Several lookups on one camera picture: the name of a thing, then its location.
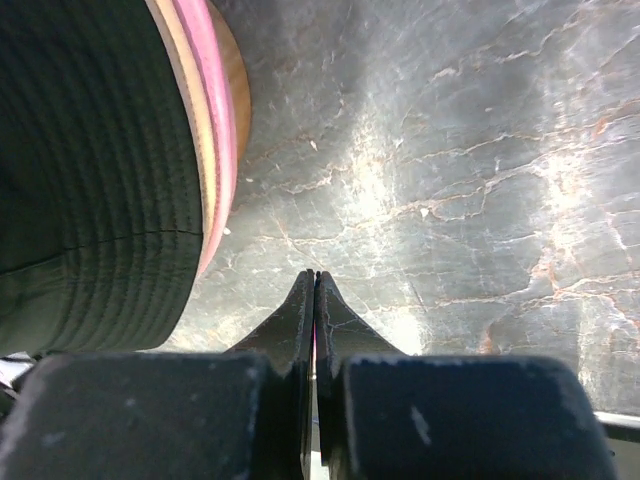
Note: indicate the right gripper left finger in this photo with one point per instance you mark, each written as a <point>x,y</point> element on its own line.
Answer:
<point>241,414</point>

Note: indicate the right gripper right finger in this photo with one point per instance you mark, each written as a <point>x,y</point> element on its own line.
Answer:
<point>387,415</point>

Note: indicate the black cap with logo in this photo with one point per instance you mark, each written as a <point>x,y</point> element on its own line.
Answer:
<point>101,216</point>

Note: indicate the beige hat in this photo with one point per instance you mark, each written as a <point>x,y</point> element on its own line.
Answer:
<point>187,75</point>

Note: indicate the wooden hat stand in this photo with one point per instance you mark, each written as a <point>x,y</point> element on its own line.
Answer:
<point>237,76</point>

